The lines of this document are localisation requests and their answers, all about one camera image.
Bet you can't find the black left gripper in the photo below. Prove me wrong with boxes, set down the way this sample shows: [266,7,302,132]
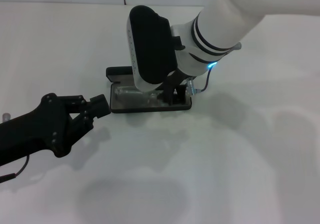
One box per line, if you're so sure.
[0,92,112,169]

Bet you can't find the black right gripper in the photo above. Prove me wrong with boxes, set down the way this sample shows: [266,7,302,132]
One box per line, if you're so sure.
[156,70,191,107]

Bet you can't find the clear white glasses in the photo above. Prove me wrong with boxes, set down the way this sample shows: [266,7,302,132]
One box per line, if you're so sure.
[113,85,176,107]

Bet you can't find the black glasses case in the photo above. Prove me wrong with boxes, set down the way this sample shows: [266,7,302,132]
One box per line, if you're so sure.
[106,66,193,114]

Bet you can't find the right gripper cable with plugs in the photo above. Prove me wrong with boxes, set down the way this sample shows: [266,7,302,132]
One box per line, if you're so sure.
[184,41,243,95]

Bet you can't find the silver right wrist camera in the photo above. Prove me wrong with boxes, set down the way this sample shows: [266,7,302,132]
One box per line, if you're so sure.
[126,4,186,92]

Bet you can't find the left gripper cable with plug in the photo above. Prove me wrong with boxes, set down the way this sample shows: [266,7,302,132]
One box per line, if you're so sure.
[0,112,31,184]

